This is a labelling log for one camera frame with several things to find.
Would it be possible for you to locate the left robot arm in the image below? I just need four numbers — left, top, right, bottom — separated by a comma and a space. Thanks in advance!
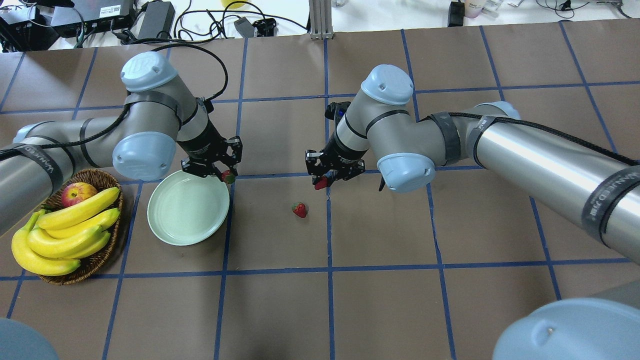
1, 47, 243, 233

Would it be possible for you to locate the yellow banana bunch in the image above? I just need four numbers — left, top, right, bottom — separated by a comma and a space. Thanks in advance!
10, 187, 121, 276

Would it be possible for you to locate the small black plug adapter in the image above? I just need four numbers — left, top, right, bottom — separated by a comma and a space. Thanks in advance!
233, 17, 258, 38

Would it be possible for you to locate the black network box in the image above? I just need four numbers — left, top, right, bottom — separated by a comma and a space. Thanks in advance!
50, 0, 137, 38

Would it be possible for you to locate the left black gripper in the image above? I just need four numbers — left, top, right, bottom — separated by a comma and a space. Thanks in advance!
181, 136, 243, 180

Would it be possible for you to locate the brown wicker basket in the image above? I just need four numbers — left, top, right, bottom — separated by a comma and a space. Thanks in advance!
38, 169, 124, 286

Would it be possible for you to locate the paper cup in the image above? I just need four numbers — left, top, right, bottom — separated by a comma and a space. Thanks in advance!
463, 0, 487, 19

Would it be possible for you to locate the aluminium frame post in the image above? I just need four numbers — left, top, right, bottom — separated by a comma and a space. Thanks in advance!
308, 0, 335, 40

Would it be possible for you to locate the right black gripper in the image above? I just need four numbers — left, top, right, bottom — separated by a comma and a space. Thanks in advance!
305, 101, 366, 183

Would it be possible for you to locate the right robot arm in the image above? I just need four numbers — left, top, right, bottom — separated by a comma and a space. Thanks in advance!
305, 64, 640, 360

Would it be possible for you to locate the strawberry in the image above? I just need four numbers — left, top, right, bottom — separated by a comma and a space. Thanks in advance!
314, 175, 329, 191
291, 202, 307, 219

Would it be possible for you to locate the red yellow apple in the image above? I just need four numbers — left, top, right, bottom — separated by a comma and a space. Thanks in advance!
61, 182, 98, 208

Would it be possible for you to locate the black power adapter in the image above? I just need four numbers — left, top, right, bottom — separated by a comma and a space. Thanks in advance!
137, 0, 175, 39

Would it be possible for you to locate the light green plate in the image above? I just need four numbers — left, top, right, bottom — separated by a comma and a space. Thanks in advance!
147, 170, 230, 246

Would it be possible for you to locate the strawberry plate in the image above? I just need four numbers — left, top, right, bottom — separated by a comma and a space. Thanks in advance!
221, 170, 236, 185

